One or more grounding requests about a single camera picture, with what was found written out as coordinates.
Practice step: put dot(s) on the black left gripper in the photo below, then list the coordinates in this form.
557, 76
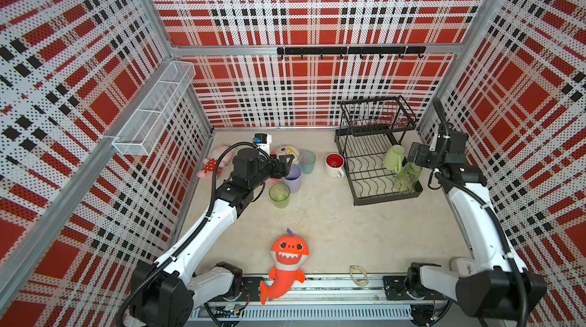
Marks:
278, 173

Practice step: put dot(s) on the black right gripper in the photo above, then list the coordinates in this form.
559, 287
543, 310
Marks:
423, 151

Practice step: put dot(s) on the purple plastic cup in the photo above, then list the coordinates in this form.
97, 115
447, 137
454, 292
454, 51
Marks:
294, 179

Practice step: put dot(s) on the short green plastic cup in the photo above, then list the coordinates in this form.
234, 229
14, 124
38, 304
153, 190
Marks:
279, 194

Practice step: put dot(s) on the tall green plastic cup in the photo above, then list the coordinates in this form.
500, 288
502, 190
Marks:
407, 177

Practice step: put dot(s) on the light green ceramic mug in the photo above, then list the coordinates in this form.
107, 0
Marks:
393, 159

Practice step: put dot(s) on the black wire dish rack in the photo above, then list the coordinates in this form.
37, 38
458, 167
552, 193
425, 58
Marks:
368, 129

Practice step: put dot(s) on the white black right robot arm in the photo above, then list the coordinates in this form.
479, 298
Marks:
495, 282

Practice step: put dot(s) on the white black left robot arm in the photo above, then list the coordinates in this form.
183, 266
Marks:
165, 292

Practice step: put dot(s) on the pink plush yellow glasses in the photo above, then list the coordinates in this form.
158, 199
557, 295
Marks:
289, 150

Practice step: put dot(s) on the teal translucent plastic cup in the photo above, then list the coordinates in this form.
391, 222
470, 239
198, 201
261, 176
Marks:
307, 160

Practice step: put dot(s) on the white mug red inside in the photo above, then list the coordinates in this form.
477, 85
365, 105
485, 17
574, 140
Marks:
334, 166

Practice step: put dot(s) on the pink pig plush red dress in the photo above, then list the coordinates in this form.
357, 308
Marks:
211, 162

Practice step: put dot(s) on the orange shark plush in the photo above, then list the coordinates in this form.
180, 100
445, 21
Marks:
289, 253

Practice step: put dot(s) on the white kitchen timer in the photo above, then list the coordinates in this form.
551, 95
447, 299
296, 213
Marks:
464, 267

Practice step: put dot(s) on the rubber band loop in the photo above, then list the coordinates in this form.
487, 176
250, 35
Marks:
359, 276

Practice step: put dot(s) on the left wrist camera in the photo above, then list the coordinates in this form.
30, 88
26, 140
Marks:
263, 141

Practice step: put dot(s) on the black wall hook rail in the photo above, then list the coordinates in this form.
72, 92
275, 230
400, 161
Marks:
353, 50

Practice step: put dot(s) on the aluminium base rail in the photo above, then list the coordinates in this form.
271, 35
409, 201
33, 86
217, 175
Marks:
325, 297

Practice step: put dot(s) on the white wire wall basket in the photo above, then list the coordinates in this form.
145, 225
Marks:
147, 123

